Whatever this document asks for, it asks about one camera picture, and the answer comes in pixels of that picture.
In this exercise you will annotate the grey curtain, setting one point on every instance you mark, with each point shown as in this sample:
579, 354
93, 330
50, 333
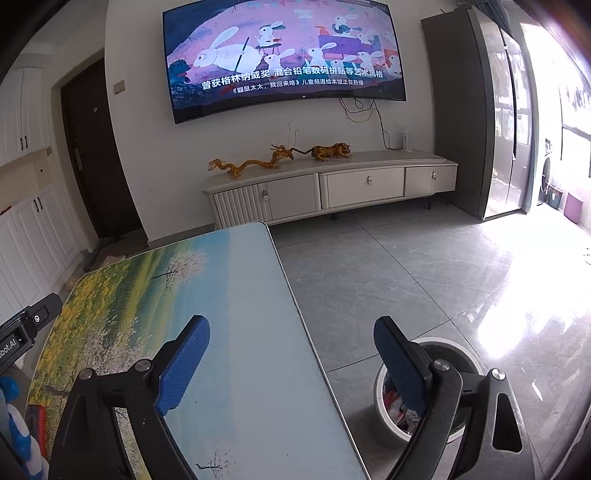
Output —
496, 11

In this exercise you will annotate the grey refrigerator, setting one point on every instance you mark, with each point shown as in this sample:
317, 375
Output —
471, 120

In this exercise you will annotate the grey round trash bin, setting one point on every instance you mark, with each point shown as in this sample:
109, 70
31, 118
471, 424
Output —
461, 355

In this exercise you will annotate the dark storage box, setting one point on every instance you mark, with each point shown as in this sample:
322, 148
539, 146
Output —
555, 196

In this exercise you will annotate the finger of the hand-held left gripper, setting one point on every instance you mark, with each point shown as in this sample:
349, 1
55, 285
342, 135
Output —
39, 314

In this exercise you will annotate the white base cabinets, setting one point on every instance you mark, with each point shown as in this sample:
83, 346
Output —
37, 240

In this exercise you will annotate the orange tiger figurine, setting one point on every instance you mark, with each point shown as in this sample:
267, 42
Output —
330, 151

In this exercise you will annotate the brown doormat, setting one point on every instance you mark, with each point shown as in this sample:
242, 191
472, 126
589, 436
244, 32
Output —
124, 242

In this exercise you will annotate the dark brown door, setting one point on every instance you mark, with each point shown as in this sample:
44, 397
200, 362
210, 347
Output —
101, 157

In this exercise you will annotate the purple plastic bin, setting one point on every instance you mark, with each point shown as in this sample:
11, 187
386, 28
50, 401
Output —
574, 207

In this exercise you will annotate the wall light switch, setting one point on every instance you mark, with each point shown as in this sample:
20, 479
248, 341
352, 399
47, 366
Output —
119, 86

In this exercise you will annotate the white television cabinet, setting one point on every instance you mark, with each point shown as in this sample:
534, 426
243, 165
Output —
332, 189

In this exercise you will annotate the golden dragon figurine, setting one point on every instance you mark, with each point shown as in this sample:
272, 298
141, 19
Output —
249, 164

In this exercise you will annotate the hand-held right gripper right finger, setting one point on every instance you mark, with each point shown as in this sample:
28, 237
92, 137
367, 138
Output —
401, 364

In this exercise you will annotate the white wall cabinets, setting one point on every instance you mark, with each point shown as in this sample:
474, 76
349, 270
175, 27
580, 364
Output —
21, 115

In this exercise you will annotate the white power strip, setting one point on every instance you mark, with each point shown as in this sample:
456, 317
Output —
407, 142

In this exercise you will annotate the washing machine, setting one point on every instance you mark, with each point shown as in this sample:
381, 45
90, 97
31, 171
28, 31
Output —
549, 170

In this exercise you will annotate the red edged dark object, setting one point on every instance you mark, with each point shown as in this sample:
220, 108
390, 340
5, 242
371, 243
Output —
40, 429

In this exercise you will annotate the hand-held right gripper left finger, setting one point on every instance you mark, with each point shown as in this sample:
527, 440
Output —
182, 364

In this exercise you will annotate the person's left hand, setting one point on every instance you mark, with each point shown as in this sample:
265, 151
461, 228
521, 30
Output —
18, 443

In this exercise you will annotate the wall mounted television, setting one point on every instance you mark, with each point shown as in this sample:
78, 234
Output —
281, 55

